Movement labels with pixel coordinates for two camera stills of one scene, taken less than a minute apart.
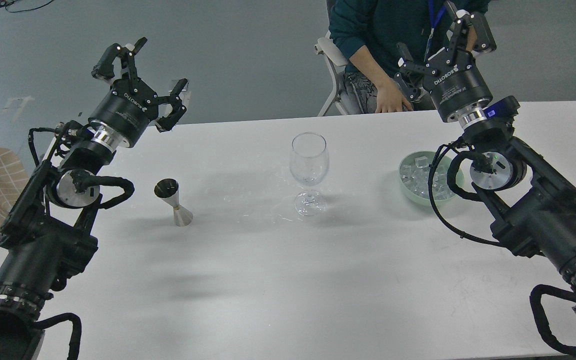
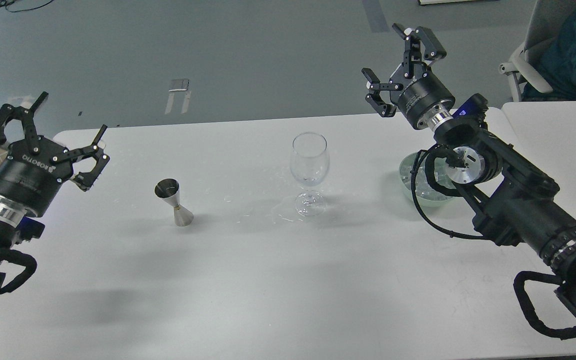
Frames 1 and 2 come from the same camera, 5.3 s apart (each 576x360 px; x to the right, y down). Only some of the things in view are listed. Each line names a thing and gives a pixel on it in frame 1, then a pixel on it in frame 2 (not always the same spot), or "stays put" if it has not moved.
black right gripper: [456, 80] to [426, 101]
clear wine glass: [309, 164] stays put
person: [469, 10] to [575, 59]
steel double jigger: [167, 190] stays put
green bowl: [414, 171] stays put
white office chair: [325, 46] to [542, 21]
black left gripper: [128, 105] to [21, 182]
